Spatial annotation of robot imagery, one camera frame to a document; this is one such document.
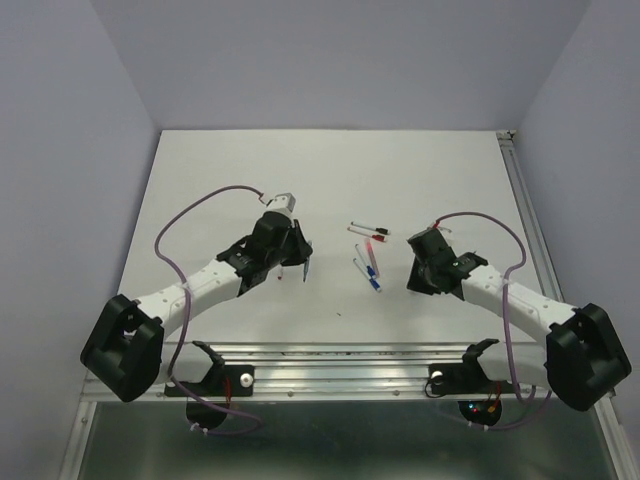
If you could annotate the red cap whiteboard marker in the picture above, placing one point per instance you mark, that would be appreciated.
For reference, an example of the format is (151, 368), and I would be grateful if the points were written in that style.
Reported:
(374, 236)

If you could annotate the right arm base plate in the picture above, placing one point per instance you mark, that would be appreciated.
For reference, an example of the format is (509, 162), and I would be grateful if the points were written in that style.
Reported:
(465, 377)

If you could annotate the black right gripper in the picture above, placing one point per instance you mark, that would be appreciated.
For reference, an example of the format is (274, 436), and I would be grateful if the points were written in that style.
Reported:
(416, 284)

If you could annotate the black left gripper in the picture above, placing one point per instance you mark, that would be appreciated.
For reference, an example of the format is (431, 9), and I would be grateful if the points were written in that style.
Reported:
(302, 249)

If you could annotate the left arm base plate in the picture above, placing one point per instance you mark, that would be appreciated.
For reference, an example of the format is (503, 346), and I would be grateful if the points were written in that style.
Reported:
(235, 380)

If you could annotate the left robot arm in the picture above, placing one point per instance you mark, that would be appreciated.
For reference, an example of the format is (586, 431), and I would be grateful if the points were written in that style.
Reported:
(125, 349)

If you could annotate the black cap whiteboard marker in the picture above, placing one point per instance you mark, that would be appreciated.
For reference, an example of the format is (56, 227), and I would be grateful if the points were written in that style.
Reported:
(370, 228)

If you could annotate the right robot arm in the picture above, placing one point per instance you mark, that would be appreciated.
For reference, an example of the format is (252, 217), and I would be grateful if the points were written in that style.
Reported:
(576, 353)

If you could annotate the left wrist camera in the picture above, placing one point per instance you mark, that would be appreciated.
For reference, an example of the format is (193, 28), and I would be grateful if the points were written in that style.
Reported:
(283, 204)

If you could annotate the pink highlighter pen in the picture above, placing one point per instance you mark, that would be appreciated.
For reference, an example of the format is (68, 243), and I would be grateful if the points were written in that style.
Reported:
(372, 258)

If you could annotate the blue cap whiteboard marker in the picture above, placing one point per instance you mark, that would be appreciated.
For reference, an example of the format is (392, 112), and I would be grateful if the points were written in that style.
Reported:
(365, 262)

